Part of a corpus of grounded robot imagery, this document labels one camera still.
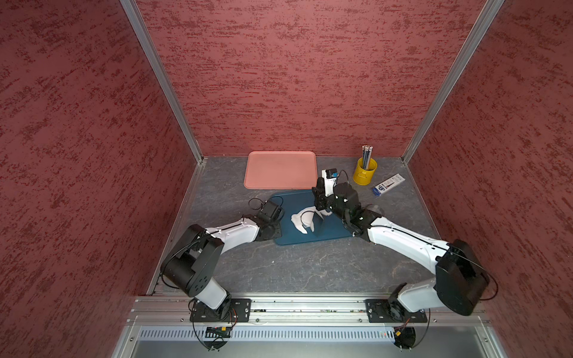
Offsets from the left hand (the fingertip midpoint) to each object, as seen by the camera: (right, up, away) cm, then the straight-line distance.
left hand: (274, 235), depth 92 cm
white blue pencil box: (+55, +21, +17) cm, 62 cm away
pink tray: (+1, +29, +27) cm, 39 cm away
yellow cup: (+41, +25, +12) cm, 50 cm away
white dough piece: (+13, +7, +5) cm, 16 cm away
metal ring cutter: (+45, +10, +6) cm, 47 cm away
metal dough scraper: (+19, +5, +3) cm, 20 cm away
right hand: (+16, +19, -9) cm, 26 cm away
